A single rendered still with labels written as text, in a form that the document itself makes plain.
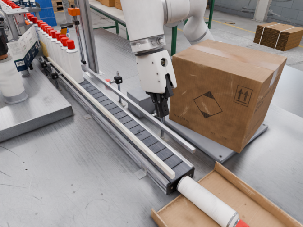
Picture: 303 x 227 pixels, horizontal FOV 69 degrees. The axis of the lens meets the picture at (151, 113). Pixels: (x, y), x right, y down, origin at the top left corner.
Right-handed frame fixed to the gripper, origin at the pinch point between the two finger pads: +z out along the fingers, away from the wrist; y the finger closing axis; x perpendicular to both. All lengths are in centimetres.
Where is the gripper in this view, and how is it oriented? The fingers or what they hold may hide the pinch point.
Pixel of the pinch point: (162, 109)
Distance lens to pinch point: 59.3
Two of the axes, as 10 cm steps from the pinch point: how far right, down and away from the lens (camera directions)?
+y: -5.8, -1.5, 8.0
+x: -7.9, 3.6, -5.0
